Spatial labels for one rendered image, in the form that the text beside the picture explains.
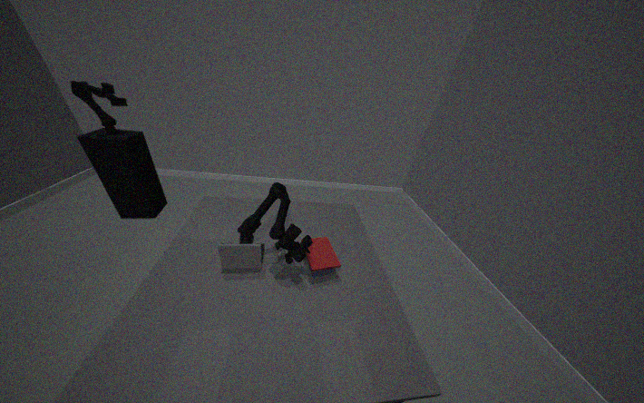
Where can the red panel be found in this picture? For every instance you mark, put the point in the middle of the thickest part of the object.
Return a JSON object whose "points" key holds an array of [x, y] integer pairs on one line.
{"points": [[322, 255]]}

